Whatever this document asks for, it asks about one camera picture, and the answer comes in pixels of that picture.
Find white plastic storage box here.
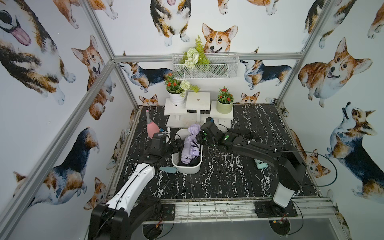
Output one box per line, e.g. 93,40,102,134
172,129,203,174

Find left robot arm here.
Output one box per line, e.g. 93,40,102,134
88,133,183,240

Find black umbrella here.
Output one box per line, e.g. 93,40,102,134
176,139,188,167
185,157,201,167

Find teal plastic scraper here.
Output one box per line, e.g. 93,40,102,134
159,167,178,174

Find white marble display stand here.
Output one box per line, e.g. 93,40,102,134
164,92,234,129

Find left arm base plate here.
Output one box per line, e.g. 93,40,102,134
133,203,176,223

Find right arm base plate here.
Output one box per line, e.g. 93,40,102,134
254,201,298,218

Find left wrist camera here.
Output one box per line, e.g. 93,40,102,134
157,129,171,143

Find green pot red flowers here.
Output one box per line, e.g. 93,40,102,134
217,87,234,114

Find white wire wall basket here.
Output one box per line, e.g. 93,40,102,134
172,53,240,80

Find white pot red flowers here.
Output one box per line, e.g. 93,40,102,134
165,73,201,107

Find green fern white flowers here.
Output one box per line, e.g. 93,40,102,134
181,35,210,70

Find pink bulb squeeze bottle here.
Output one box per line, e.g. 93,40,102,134
146,110,160,139

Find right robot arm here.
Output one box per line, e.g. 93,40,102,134
197,117,307,221

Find purple umbrella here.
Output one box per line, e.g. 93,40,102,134
182,124,201,164

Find mint green umbrella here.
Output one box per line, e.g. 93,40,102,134
255,160,268,170

